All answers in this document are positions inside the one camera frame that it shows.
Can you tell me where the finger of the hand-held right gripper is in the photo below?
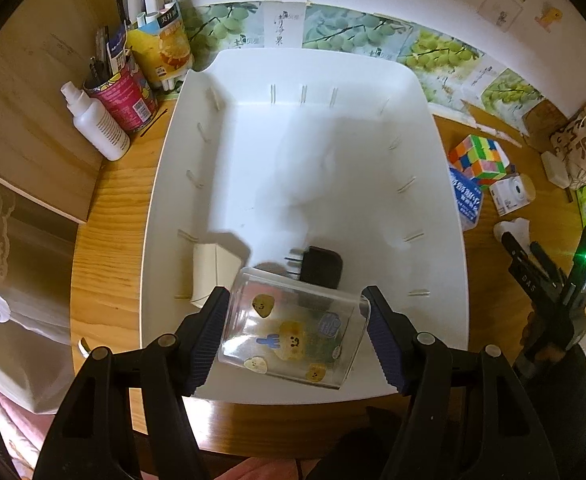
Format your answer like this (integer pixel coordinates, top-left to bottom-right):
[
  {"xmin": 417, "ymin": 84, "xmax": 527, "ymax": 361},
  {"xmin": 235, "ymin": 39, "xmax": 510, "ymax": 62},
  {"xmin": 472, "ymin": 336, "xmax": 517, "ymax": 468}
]
[
  {"xmin": 530, "ymin": 242, "xmax": 567, "ymax": 292},
  {"xmin": 502, "ymin": 232, "xmax": 550, "ymax": 304}
]

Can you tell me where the black charger plug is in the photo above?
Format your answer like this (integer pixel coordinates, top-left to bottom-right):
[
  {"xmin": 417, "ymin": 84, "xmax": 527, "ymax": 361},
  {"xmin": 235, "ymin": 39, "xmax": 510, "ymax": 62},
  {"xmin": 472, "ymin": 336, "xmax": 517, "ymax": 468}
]
[{"xmin": 284, "ymin": 246, "xmax": 344, "ymax": 290}]

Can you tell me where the clear sticker plastic box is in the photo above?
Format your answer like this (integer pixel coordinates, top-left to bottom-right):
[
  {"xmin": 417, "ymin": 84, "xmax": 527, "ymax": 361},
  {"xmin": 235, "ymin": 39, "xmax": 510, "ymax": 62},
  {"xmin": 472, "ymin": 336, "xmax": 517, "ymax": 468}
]
[{"xmin": 217, "ymin": 266, "xmax": 371, "ymax": 391}]

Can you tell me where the white soap box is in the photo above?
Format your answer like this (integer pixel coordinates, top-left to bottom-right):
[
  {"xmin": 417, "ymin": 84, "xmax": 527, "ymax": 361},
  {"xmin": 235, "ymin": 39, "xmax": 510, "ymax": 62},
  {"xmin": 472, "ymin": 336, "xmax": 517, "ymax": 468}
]
[{"xmin": 540, "ymin": 151, "xmax": 570, "ymax": 188}]

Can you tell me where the beige rectangular box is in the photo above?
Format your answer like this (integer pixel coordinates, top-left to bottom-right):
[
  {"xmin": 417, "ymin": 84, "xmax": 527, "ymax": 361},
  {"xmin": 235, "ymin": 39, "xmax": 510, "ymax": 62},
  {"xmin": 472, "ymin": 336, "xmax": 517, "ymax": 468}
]
[{"xmin": 189, "ymin": 242, "xmax": 250, "ymax": 308}]

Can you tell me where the black pen bundle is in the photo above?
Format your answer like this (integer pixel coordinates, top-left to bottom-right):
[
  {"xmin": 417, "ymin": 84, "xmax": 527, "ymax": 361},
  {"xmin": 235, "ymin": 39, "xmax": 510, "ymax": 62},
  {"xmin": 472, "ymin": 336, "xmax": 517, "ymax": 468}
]
[{"xmin": 90, "ymin": 25, "xmax": 111, "ymax": 81}]

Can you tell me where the blue white packet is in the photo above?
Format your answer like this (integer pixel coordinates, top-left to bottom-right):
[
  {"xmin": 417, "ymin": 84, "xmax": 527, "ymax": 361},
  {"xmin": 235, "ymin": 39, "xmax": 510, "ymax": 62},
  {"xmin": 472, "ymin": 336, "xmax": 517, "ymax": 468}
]
[{"xmin": 449, "ymin": 167, "xmax": 483, "ymax": 232}]

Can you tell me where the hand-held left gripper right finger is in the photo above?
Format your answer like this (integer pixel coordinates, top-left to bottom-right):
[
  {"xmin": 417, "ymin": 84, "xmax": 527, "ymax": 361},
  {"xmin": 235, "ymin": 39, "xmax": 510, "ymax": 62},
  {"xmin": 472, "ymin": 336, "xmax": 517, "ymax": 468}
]
[{"xmin": 363, "ymin": 286, "xmax": 559, "ymax": 480}]

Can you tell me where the person's right forearm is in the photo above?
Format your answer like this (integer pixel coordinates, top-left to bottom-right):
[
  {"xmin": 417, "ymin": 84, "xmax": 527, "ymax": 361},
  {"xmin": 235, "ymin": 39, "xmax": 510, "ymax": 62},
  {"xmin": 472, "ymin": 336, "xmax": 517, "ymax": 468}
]
[{"xmin": 510, "ymin": 345, "xmax": 586, "ymax": 480}]

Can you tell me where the blue white leaflet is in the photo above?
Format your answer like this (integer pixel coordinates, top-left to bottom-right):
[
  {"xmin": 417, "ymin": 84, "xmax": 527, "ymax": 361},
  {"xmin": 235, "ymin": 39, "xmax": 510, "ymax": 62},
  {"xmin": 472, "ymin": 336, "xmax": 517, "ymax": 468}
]
[{"xmin": 107, "ymin": 30, "xmax": 128, "ymax": 73}]

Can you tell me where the red tin can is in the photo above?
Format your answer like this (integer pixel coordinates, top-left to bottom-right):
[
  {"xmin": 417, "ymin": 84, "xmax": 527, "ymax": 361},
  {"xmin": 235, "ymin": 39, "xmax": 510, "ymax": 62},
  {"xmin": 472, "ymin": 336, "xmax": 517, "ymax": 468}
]
[{"xmin": 83, "ymin": 55, "xmax": 158, "ymax": 135}]

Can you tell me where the white spray bottle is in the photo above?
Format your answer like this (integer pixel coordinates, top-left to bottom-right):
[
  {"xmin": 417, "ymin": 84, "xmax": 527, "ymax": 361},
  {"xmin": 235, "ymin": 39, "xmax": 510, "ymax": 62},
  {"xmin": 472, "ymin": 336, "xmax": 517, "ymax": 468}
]
[{"xmin": 60, "ymin": 81, "xmax": 131, "ymax": 162}]

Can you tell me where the row of grape print panels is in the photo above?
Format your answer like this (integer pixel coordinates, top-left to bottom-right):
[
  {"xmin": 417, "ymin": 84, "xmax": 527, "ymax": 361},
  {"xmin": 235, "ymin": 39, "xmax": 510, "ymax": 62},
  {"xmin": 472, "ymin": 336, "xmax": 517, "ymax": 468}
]
[{"xmin": 180, "ymin": 1, "xmax": 545, "ymax": 126}]

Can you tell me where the yellow animal wall sticker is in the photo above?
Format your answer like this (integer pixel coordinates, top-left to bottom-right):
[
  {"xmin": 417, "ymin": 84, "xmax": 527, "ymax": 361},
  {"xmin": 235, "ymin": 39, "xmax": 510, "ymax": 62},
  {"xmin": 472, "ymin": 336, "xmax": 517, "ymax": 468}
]
[{"xmin": 533, "ymin": 4, "xmax": 566, "ymax": 28}]

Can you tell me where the colourful puzzle cube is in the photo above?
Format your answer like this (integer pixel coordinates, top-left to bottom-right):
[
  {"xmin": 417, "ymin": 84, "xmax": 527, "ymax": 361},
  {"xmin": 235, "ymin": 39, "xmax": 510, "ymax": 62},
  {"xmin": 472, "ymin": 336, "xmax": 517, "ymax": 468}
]
[{"xmin": 448, "ymin": 135, "xmax": 510, "ymax": 188}]

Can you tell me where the pink cloth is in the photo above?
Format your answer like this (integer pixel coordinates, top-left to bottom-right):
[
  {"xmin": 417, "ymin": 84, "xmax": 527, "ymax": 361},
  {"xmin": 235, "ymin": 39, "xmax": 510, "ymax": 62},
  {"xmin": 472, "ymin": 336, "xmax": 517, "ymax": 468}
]
[{"xmin": 0, "ymin": 385, "xmax": 54, "ymax": 480}]

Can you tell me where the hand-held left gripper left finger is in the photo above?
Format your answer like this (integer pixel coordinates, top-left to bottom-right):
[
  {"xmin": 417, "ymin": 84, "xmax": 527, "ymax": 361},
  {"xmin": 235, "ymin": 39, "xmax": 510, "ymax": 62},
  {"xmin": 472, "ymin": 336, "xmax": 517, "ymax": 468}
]
[{"xmin": 33, "ymin": 286, "xmax": 231, "ymax": 480}]

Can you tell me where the white paper strip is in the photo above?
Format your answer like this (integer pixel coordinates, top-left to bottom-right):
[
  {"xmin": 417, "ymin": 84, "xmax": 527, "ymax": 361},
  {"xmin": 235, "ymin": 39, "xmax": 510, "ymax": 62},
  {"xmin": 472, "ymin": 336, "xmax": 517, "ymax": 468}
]
[{"xmin": 460, "ymin": 100, "xmax": 524, "ymax": 148}]

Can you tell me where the brown cardboard sheet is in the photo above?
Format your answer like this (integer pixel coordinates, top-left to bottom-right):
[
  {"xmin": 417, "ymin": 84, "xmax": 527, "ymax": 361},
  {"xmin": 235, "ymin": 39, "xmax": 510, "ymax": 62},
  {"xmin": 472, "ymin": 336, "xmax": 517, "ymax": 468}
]
[{"xmin": 520, "ymin": 100, "xmax": 569, "ymax": 153}]

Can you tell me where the white plastic bin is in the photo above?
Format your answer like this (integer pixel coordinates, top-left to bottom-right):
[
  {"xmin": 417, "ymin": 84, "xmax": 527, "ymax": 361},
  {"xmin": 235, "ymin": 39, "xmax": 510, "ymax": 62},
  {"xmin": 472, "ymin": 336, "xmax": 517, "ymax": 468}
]
[{"xmin": 140, "ymin": 49, "xmax": 470, "ymax": 403}]

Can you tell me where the black hairpin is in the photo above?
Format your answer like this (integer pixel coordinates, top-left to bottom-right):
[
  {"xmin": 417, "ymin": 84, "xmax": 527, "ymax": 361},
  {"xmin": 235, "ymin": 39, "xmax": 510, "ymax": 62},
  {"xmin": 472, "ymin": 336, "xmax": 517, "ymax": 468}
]
[{"xmin": 140, "ymin": 107, "xmax": 170, "ymax": 137}]

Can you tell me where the clear wall hook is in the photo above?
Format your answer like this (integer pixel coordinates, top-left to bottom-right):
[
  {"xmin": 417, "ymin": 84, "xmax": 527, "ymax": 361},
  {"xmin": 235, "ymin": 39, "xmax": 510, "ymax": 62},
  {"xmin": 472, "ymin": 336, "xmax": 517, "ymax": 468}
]
[{"xmin": 478, "ymin": 0, "xmax": 521, "ymax": 33}]

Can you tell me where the wooden shelf unit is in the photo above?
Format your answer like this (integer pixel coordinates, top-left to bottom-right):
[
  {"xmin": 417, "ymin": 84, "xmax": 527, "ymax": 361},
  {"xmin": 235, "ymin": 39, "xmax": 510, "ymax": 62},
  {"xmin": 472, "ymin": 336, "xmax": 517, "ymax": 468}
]
[{"xmin": 0, "ymin": 0, "xmax": 124, "ymax": 223}]

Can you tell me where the patterned beige pouch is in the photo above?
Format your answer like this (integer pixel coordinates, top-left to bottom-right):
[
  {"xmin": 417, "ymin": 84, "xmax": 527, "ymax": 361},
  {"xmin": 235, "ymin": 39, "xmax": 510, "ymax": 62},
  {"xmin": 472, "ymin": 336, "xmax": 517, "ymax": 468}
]
[{"xmin": 548, "ymin": 102, "xmax": 586, "ymax": 191}]

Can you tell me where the person's dark clothing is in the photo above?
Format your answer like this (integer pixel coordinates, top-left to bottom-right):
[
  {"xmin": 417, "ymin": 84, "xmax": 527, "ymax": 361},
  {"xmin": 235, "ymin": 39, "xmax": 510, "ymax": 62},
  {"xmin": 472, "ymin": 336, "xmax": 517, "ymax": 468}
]
[{"xmin": 303, "ymin": 405, "xmax": 414, "ymax": 480}]

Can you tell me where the white object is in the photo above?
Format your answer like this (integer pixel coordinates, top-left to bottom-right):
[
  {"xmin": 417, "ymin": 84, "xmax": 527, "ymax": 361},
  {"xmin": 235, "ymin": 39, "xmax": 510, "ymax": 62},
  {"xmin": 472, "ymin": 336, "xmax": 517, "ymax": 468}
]
[{"xmin": 493, "ymin": 217, "xmax": 530, "ymax": 253}]

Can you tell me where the yellow snack bag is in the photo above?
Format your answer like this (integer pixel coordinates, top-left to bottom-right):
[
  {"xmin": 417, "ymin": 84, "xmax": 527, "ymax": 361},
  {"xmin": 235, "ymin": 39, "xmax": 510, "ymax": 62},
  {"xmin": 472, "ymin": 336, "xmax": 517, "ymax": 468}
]
[{"xmin": 125, "ymin": 10, "xmax": 195, "ymax": 92}]

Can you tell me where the white lace cloth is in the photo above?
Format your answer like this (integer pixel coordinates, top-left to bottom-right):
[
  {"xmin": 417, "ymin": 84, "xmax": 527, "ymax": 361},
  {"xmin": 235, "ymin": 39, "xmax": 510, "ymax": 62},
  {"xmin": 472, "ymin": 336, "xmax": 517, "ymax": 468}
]
[{"xmin": 0, "ymin": 165, "xmax": 81, "ymax": 416}]

